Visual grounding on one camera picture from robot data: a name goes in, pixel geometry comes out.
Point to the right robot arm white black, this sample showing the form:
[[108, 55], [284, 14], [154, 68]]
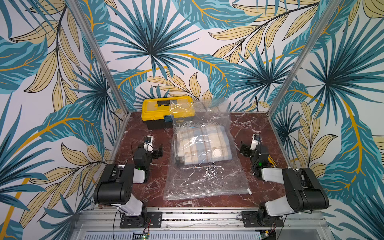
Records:
[[303, 191]]

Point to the yellow utility knife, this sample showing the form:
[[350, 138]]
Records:
[[272, 162]]

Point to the beige plaid blanket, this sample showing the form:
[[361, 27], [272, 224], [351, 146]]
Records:
[[194, 145]]

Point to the right aluminium frame post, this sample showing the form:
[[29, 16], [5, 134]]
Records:
[[323, 21]]

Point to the yellow black toolbox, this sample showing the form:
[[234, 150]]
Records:
[[162, 113]]

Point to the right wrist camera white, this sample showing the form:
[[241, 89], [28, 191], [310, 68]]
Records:
[[256, 139]]

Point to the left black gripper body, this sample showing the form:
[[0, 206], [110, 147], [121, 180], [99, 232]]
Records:
[[149, 157]]

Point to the aluminium frame post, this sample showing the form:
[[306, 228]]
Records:
[[82, 21], [323, 21]]

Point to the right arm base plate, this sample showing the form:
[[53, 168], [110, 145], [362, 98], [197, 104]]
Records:
[[253, 219]]

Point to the white round bag valve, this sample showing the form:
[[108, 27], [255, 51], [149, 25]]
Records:
[[217, 153]]

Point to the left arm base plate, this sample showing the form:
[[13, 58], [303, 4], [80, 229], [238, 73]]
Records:
[[152, 220]]

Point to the left aluminium frame post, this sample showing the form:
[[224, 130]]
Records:
[[82, 21]]

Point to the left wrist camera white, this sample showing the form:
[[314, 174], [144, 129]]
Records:
[[148, 143]]

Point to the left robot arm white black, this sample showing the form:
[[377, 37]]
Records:
[[115, 187]]

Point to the clear plastic vacuum bag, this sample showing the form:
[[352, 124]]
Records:
[[206, 180]]

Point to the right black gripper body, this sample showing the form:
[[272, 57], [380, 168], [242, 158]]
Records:
[[247, 150]]

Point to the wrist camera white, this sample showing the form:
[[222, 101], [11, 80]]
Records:
[[148, 143], [256, 139]]

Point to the aluminium front rail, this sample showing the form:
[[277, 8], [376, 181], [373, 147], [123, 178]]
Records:
[[200, 224]]

